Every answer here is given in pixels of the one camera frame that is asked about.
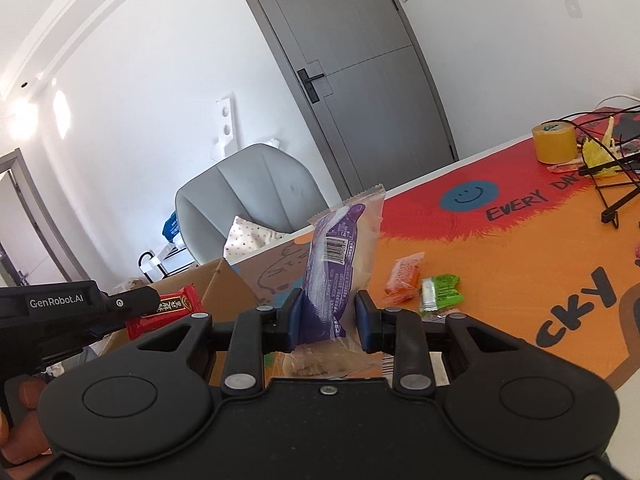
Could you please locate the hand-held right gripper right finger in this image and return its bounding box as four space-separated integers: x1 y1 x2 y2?
355 290 541 395

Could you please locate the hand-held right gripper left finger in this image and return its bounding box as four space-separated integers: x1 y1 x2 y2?
102 289 305 399

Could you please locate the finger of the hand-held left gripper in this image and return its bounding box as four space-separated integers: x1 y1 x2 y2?
102 285 166 319

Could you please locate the red snack bar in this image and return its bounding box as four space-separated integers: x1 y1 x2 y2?
126 283 205 341

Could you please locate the purple bread packet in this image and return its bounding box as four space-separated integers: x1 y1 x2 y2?
279 183 386 379

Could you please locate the brown cardboard box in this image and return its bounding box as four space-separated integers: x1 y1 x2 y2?
47 257 261 387

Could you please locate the person's left hand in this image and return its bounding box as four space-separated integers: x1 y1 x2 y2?
0 376 51 466

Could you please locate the orange stick snack packet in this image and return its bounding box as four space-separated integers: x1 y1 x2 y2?
383 253 425 306

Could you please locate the small green snack packet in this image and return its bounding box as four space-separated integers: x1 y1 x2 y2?
418 273 462 316

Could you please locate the white dotted cushion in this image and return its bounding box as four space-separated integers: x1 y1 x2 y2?
223 215 289 264

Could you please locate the grey chair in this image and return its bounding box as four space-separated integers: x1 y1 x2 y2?
174 143 324 266

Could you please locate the white foam piece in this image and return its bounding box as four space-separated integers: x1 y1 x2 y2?
208 92 236 161

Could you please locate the grey door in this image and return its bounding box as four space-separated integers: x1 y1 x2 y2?
227 0 459 201

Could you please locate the yellow tape roll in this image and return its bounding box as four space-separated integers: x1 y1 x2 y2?
531 120 579 164

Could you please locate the yellow banana peel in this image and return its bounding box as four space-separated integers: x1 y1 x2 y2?
582 117 621 181

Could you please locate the black stool frame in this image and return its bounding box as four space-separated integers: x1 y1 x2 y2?
138 249 196 286

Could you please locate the grey door frame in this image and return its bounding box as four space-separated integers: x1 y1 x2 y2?
0 148 91 286

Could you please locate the black door handle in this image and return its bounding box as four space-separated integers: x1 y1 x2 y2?
296 68 326 105

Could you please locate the black wire stand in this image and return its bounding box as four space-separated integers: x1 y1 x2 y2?
579 152 640 226

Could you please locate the black cable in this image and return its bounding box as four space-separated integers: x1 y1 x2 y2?
549 109 640 161

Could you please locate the white cable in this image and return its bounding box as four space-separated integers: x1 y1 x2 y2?
592 90 640 109

